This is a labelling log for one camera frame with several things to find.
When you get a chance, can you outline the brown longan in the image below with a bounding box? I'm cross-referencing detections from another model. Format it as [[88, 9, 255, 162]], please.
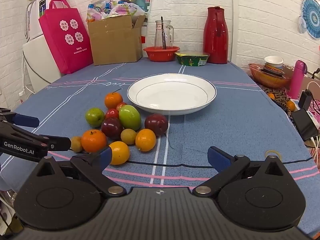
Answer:
[[71, 136, 83, 153], [120, 128, 137, 145]]

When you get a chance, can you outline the orange mandarin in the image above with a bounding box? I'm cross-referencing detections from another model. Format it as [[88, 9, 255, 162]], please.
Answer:
[[81, 129, 107, 153]]

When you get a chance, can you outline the yellow orange kumquat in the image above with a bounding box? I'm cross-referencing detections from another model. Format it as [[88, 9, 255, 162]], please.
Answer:
[[109, 141, 130, 166]]

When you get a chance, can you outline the dark red plum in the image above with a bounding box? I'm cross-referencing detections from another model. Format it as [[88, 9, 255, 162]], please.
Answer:
[[144, 114, 169, 137], [101, 117, 123, 140]]

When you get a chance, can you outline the small green jujube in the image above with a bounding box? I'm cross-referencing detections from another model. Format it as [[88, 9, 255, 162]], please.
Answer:
[[85, 108, 105, 128]]

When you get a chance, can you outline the red cherry tomato fruit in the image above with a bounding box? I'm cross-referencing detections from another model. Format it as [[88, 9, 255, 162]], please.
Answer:
[[105, 108, 119, 119]]

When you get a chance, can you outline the large green jujube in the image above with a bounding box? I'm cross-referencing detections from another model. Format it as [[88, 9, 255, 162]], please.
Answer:
[[119, 105, 141, 131]]

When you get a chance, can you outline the red yellow small fruit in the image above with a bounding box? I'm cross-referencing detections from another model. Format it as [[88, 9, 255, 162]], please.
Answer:
[[116, 102, 126, 111]]

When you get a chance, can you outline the mandarin with stem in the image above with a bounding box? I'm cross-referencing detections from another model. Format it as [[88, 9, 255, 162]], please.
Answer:
[[104, 89, 123, 109]]

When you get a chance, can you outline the blue checked tablecloth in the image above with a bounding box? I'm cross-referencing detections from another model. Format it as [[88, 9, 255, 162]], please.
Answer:
[[16, 59, 319, 235]]

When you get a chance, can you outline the white appliance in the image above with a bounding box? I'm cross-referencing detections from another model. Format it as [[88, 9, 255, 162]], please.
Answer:
[[22, 0, 61, 93]]

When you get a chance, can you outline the small orange on side table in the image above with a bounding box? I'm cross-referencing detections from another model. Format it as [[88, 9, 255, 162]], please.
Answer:
[[286, 100, 296, 112]]

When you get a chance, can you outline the white plate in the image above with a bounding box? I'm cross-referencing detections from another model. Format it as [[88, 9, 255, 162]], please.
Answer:
[[127, 73, 217, 115]]

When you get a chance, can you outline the orange bowl stack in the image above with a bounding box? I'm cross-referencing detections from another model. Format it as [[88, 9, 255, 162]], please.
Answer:
[[249, 63, 291, 89]]

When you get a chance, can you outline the black power adapter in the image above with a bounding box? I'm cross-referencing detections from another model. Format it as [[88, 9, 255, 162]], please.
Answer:
[[298, 89, 312, 111]]

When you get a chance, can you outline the pink tote bag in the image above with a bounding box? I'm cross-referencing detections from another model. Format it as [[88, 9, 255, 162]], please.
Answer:
[[39, 0, 93, 74]]

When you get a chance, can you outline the white cup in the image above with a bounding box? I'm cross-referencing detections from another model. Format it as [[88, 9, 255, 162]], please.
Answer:
[[264, 56, 284, 68]]

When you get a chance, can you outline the green instant noodle bowl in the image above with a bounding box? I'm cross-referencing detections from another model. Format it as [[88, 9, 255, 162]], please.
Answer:
[[175, 51, 209, 67]]

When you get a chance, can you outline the cardboard box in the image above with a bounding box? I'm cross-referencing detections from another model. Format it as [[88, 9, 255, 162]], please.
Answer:
[[88, 15, 145, 66]]

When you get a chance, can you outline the pink water bottle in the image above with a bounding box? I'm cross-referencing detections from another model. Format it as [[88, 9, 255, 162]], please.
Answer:
[[287, 60, 308, 99]]

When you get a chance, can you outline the red plastic basket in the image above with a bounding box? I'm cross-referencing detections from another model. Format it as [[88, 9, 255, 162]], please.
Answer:
[[143, 46, 180, 62]]

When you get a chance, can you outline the floral cloth in box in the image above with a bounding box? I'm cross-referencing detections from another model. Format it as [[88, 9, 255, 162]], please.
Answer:
[[86, 0, 146, 23]]

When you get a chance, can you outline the red thermos jug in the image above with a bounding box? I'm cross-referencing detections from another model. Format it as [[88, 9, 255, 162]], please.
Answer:
[[203, 6, 229, 64]]

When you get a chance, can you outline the black straw in pitcher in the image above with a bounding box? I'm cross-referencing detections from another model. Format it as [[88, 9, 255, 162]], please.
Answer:
[[161, 16, 167, 49]]

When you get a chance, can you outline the glass pitcher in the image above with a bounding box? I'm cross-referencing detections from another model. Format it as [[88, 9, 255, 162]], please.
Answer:
[[154, 20, 174, 49]]

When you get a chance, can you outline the blue paper fan decoration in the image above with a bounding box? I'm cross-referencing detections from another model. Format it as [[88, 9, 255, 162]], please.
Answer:
[[298, 0, 320, 40]]

